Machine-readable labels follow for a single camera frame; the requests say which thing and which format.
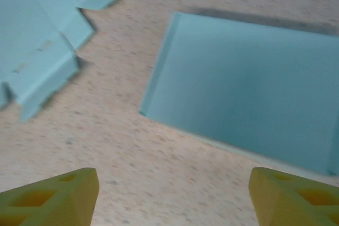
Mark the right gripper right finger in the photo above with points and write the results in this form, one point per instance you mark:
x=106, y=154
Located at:
x=296, y=202

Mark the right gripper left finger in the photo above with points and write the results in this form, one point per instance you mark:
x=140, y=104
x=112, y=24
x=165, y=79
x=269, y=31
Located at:
x=53, y=202

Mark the light blue paper box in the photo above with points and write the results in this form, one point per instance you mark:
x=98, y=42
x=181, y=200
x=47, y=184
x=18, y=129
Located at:
x=31, y=38
x=238, y=91

